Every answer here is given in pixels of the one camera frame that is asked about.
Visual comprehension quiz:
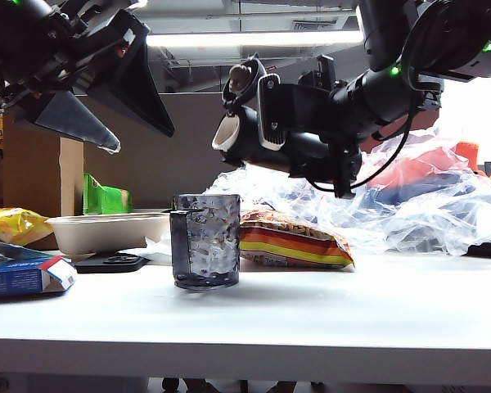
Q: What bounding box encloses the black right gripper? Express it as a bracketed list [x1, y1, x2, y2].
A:
[256, 73, 365, 200]

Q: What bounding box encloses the brown desk partition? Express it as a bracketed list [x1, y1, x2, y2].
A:
[0, 92, 441, 210]

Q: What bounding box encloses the yellow snack bag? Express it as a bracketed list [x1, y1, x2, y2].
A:
[0, 207, 54, 246]

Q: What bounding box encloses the black thermos flask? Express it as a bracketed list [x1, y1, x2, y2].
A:
[211, 52, 355, 175]

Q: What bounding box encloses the orange object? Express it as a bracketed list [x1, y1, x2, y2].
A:
[453, 140, 491, 183]

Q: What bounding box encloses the black phone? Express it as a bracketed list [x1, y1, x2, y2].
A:
[73, 252, 151, 274]

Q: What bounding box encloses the clear crumpled plastic bag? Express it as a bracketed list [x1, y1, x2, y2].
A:
[204, 126, 491, 257]

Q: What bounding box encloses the brown cardboard box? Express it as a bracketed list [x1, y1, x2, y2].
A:
[2, 108, 85, 218]

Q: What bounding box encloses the dark textured glass cup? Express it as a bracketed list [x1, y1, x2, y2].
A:
[169, 193, 242, 291]

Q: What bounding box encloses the long ceiling light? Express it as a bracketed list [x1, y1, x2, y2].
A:
[145, 29, 365, 48]

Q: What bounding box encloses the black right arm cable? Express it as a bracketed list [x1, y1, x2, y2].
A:
[306, 24, 418, 193]

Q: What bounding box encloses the white crumpled tissue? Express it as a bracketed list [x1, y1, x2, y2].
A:
[124, 233, 173, 263]

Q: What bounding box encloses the beige paper pulp bowl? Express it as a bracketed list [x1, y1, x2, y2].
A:
[44, 211, 172, 257]

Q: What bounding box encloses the green packet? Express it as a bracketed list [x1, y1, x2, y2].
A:
[83, 172, 133, 216]

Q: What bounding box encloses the orange striped snack bag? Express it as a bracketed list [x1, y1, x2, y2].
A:
[239, 208, 356, 270]

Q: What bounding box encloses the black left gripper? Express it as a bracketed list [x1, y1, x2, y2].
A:
[0, 0, 176, 155]

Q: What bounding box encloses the blue cardboard box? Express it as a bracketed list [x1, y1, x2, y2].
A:
[0, 237, 78, 300]

